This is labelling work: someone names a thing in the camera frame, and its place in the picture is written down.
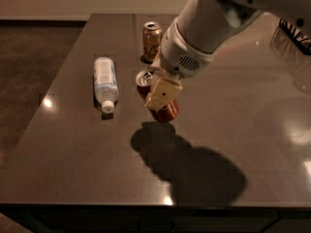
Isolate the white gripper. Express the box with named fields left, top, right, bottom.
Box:
left=145, top=19, right=215, bottom=111

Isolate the red coke can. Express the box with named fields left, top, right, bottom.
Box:
left=135, top=68, right=179, bottom=122

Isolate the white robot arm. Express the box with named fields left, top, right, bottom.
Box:
left=146, top=0, right=311, bottom=111

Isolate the gold soda can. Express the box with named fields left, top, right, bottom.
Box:
left=143, top=21, right=162, bottom=62

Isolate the clear plastic water bottle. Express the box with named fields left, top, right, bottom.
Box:
left=93, top=57, right=119, bottom=114

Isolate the black wire basket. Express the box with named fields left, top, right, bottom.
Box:
left=279, top=18, right=311, bottom=55

